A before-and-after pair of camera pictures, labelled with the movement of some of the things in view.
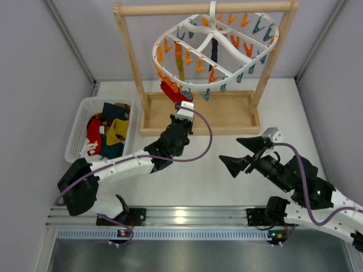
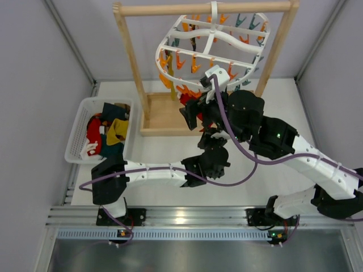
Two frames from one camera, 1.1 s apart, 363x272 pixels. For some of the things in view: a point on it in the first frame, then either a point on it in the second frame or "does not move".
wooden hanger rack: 213,110 does not move
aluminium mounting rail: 160,216 does not move
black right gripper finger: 235,165 to 189,117
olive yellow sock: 180,63 to 171,71
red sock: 178,96 to 200,115
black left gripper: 181,122 to 212,140
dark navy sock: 214,50 to 192,26
